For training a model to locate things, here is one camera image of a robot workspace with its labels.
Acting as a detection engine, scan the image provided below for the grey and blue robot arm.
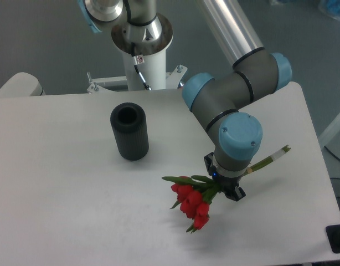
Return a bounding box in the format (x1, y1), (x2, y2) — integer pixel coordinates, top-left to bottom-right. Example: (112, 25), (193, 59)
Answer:
(79, 1), (292, 201)

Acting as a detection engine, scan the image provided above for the white furniture piece right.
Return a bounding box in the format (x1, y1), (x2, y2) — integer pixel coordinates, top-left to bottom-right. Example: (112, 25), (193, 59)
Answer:
(318, 113), (340, 150)

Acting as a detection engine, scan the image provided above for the red tulip bouquet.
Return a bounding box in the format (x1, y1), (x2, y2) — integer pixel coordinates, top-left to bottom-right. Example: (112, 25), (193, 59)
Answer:
(161, 144), (292, 234)

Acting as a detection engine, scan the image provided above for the black box at table edge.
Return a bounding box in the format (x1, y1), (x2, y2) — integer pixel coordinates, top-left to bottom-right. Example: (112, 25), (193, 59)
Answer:
(326, 224), (340, 254)

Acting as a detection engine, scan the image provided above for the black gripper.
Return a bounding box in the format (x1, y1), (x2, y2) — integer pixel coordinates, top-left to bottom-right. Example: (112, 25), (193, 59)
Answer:
(204, 153), (246, 201)

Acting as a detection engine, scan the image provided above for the white rounded chair part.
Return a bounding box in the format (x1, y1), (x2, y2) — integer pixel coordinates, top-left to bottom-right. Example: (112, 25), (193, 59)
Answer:
(0, 72), (46, 98)

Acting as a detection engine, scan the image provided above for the blue plastic bag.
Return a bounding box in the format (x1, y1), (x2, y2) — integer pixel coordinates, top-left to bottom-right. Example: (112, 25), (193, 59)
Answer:
(318, 0), (340, 21)

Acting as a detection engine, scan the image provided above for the black ribbed vase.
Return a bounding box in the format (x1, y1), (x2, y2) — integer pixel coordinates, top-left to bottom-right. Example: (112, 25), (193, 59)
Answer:
(110, 102), (149, 161)

